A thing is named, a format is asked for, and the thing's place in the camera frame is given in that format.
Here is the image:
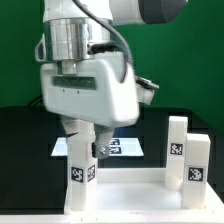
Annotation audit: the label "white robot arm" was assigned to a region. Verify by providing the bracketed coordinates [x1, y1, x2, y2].
[35, 0, 188, 159]

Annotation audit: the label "white marker base sheet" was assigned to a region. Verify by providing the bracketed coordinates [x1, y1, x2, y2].
[51, 137, 144, 157]

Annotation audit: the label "white square desk top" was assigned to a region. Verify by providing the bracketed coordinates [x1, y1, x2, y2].
[63, 167, 224, 216]

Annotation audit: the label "black cables at base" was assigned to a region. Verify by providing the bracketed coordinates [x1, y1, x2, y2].
[28, 94, 46, 108]

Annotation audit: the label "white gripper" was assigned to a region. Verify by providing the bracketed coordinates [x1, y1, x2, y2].
[39, 51, 141, 159]

